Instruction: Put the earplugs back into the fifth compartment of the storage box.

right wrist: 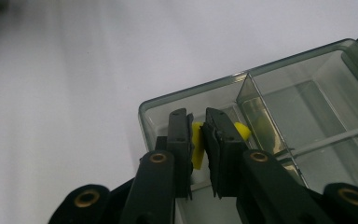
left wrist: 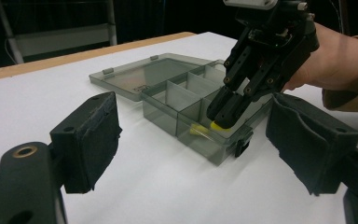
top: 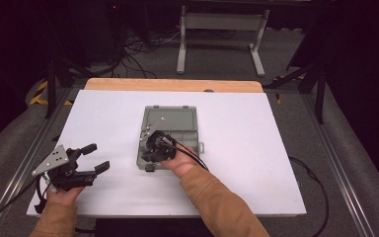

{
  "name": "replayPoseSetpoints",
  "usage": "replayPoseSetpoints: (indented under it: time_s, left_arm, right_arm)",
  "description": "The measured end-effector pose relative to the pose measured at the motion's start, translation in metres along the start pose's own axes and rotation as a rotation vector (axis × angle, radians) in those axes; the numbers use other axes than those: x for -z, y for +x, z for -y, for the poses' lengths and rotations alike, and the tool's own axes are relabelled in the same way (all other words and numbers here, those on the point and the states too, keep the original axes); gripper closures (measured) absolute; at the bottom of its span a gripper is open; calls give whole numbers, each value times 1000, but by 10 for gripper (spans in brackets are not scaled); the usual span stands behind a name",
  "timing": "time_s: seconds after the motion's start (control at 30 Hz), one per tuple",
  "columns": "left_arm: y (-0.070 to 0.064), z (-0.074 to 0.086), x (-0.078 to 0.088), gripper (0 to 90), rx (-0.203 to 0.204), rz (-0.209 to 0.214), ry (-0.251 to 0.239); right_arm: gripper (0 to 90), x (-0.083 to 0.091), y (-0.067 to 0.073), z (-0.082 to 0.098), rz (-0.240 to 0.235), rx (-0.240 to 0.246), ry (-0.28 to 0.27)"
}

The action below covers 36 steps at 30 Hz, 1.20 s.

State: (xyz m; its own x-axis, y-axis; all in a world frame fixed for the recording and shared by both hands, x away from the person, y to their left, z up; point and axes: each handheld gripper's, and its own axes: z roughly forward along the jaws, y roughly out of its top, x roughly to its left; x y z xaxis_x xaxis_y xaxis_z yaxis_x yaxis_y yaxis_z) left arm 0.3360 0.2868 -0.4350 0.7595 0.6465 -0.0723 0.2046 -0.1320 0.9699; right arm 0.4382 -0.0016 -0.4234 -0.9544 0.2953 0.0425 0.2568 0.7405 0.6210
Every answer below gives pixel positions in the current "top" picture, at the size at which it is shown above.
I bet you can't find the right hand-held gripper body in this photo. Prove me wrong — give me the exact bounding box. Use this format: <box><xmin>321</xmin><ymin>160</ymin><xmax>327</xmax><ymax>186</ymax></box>
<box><xmin>144</xmin><ymin>129</ymin><xmax>179</xmax><ymax>164</ymax></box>

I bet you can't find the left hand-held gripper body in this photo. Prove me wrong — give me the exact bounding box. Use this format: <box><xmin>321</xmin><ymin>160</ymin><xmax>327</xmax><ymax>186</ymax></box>
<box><xmin>31</xmin><ymin>144</ymin><xmax>99</xmax><ymax>193</ymax></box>

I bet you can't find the grey plastic compartment box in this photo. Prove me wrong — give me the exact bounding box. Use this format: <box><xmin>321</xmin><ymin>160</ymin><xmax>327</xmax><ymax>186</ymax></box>
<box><xmin>135</xmin><ymin>104</ymin><xmax>206</xmax><ymax>174</ymax></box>

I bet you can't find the person's right hand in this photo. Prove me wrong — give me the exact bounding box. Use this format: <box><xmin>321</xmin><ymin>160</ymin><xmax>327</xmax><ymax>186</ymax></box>
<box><xmin>160</xmin><ymin>152</ymin><xmax>201</xmax><ymax>180</ymax></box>

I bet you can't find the person's left hand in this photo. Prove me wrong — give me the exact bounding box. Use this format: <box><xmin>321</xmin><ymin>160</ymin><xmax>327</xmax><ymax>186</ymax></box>
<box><xmin>45</xmin><ymin>185</ymin><xmax>87</xmax><ymax>207</ymax></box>

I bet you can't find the dark rectangular object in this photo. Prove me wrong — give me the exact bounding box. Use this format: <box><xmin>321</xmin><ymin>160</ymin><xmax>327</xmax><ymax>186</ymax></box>
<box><xmin>93</xmin><ymin>217</ymin><xmax>215</xmax><ymax>237</ymax></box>

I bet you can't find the black tripod stand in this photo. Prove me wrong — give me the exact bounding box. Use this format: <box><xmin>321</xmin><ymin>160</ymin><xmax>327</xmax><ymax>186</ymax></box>
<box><xmin>43</xmin><ymin>57</ymin><xmax>92</xmax><ymax>120</ymax></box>
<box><xmin>262</xmin><ymin>62</ymin><xmax>328</xmax><ymax>125</ymax></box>

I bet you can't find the white table board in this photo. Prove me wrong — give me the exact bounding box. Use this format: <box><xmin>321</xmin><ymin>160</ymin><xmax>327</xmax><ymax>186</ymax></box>
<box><xmin>26</xmin><ymin>89</ymin><xmax>308</xmax><ymax>218</ymax></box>

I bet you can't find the aluminium rail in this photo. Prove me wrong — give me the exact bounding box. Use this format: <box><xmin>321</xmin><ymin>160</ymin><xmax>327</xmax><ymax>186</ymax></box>
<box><xmin>300</xmin><ymin>93</ymin><xmax>378</xmax><ymax>237</ymax></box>
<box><xmin>0</xmin><ymin>88</ymin><xmax>82</xmax><ymax>237</ymax></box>

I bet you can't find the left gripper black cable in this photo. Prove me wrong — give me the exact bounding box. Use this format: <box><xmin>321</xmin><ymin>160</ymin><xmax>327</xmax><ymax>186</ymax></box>
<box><xmin>0</xmin><ymin>176</ymin><xmax>52</xmax><ymax>231</ymax></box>

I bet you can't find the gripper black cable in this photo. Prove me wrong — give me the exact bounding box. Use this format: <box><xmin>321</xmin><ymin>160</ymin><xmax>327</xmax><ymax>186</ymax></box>
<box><xmin>164</xmin><ymin>137</ymin><xmax>331</xmax><ymax>237</ymax></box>
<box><xmin>0</xmin><ymin>176</ymin><xmax>52</xmax><ymax>231</ymax></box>

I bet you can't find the bundle of black floor cables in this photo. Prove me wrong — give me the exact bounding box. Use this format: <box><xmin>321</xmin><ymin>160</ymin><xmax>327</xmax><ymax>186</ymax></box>
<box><xmin>88</xmin><ymin>29</ymin><xmax>183</xmax><ymax>80</ymax></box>

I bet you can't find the grey metal stand frame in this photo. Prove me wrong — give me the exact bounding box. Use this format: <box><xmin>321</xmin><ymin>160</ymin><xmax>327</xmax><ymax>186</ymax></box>
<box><xmin>176</xmin><ymin>4</ymin><xmax>271</xmax><ymax>78</ymax></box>

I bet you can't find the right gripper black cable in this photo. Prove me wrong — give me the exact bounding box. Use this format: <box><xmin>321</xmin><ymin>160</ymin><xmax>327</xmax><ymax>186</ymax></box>
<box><xmin>164</xmin><ymin>137</ymin><xmax>331</xmax><ymax>237</ymax></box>

